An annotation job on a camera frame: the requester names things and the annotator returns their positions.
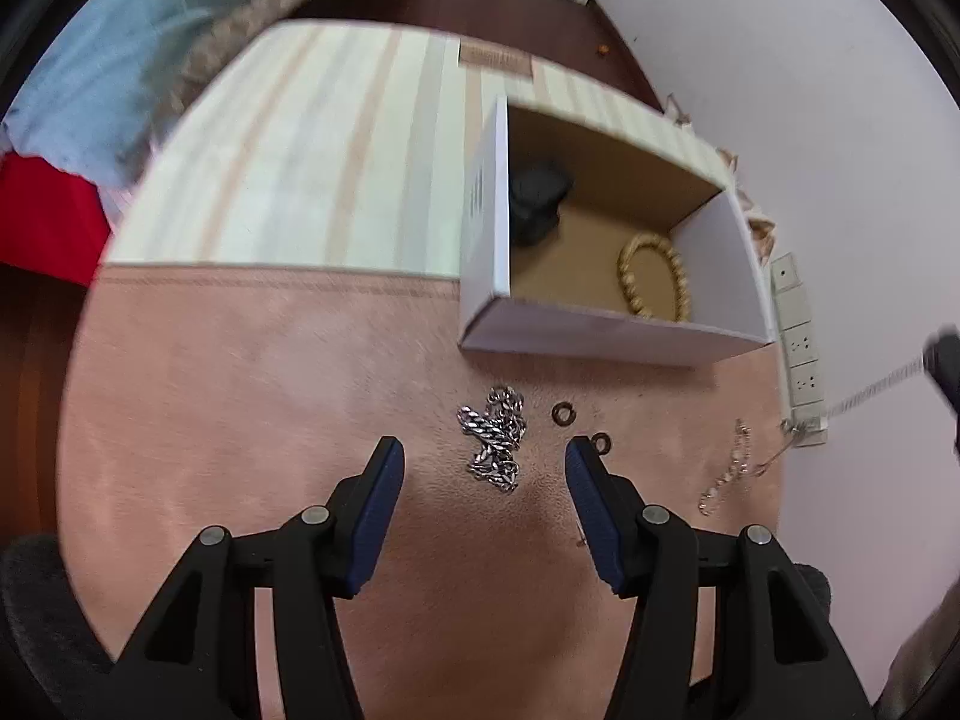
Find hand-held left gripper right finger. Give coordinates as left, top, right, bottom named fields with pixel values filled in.
left=565, top=435, right=878, bottom=720

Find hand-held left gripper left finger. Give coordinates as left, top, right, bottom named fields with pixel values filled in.
left=97, top=435, right=407, bottom=720

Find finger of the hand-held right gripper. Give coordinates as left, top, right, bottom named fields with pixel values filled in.
left=922, top=325, right=960, bottom=458

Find thin silver necklace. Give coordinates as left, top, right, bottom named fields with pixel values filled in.
left=756, top=360, right=928, bottom=477

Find thick silver chain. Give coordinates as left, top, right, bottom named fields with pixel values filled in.
left=457, top=385, right=527, bottom=495

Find white cardboard box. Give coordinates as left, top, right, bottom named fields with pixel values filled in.
left=457, top=95, right=775, bottom=368

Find white power strip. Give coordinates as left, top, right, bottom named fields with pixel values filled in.
left=770, top=253, right=830, bottom=448

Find black pouch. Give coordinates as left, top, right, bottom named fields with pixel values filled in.
left=510, top=159, right=575, bottom=249

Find striped beige cloth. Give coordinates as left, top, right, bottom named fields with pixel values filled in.
left=100, top=18, right=743, bottom=280

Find red cloth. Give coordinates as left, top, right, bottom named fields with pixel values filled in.
left=0, top=152, right=115, bottom=287

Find patterned beige fabric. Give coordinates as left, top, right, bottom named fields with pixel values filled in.
left=148, top=0, right=394, bottom=137

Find light blue blanket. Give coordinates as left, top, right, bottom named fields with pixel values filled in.
left=0, top=0, right=340, bottom=190

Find thin silver bracelet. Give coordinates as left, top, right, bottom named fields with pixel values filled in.
left=697, top=418, right=755, bottom=517

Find gold bead bracelet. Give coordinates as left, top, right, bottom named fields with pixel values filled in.
left=616, top=232, right=695, bottom=321

